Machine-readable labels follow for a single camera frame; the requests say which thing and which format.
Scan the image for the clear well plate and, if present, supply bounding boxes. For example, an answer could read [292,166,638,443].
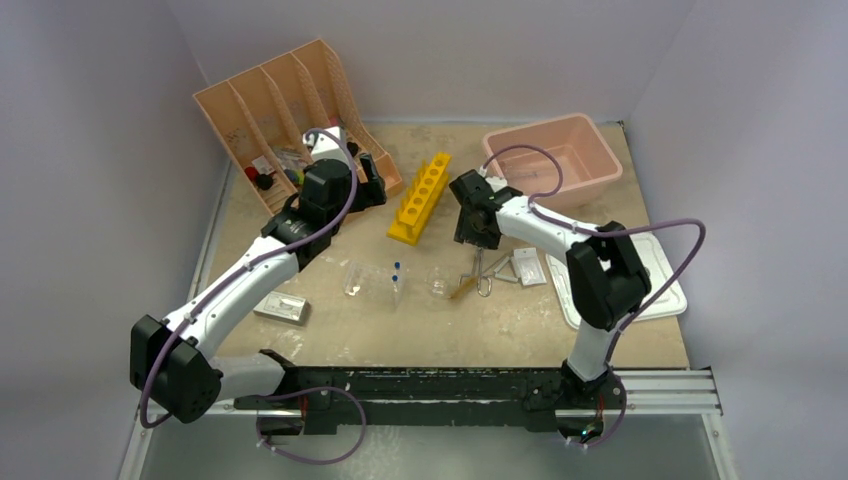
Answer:
[342,261,407,310]

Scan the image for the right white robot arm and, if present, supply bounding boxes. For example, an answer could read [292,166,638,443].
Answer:
[449,170,652,407]

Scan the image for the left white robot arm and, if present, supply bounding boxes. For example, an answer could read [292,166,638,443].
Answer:
[130,154,387,428]

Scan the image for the metal clay triangle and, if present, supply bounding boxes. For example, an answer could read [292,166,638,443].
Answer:
[482,254,519,284]

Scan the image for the yellow test tube rack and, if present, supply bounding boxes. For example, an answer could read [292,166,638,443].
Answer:
[386,152,452,246]

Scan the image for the wooden bristle brush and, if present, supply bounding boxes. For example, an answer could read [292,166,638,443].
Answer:
[447,275,478,300]

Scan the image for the metal crucible tongs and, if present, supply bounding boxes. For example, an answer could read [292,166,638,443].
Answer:
[459,247,493,298]

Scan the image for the white packet pouch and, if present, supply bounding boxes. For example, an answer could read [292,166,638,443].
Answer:
[512,247,547,287]

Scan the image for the black rubber stopper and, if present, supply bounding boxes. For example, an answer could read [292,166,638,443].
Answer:
[254,173,275,191]

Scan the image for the pink plastic bin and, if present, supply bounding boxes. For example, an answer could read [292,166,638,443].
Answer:
[482,113,623,213]

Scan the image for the peach plastic file organizer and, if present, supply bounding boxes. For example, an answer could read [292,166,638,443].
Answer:
[194,39,405,214]

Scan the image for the white slide box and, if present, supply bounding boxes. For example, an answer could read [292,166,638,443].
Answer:
[253,291,311,325]

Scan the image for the white plastic bin lid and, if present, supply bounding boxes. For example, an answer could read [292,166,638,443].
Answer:
[545,233,688,330]

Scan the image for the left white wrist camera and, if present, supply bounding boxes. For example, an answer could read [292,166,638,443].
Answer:
[302,126,352,165]

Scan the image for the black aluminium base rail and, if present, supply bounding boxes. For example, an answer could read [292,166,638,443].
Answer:
[135,365,723,439]

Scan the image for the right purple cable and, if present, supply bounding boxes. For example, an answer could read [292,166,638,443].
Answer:
[479,144,708,452]

